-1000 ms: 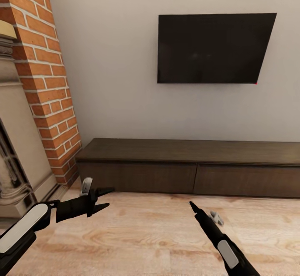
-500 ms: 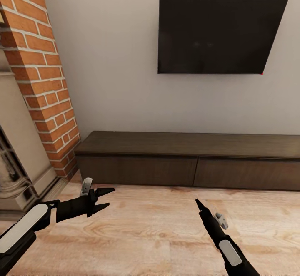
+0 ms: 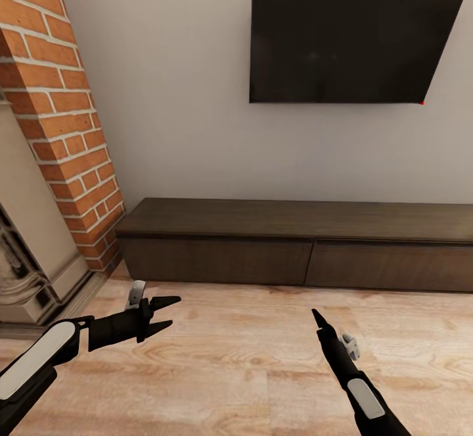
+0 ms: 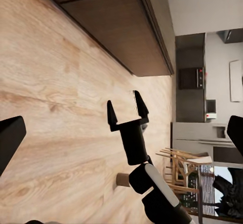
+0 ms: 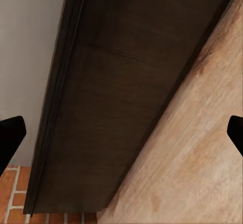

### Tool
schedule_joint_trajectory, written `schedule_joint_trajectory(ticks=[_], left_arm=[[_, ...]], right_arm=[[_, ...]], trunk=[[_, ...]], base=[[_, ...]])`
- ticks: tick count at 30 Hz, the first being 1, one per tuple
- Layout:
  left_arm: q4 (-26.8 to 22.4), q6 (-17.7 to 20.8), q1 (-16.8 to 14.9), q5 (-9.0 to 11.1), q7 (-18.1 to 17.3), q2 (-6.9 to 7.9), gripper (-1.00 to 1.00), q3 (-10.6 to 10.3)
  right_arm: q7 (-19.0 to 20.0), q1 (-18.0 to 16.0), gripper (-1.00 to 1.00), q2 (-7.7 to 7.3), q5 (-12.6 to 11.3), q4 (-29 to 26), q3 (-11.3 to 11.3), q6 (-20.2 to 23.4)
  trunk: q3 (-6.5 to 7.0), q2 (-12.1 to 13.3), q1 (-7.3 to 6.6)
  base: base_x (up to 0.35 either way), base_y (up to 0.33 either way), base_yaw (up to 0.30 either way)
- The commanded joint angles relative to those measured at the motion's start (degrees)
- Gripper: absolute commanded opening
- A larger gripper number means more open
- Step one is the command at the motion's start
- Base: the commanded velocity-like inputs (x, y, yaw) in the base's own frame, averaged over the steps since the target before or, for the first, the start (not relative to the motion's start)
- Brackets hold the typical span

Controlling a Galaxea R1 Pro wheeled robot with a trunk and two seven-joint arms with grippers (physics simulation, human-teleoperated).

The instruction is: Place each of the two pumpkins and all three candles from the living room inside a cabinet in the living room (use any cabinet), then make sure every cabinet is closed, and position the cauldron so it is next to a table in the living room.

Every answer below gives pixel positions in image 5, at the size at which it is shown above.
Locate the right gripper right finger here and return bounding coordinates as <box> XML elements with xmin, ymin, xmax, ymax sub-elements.
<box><xmin>227</xmin><ymin>115</ymin><xmax>243</xmax><ymax>156</ymax></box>

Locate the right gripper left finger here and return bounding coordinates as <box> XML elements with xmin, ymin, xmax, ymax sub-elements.
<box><xmin>0</xmin><ymin>116</ymin><xmax>26</xmax><ymax>175</ymax></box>

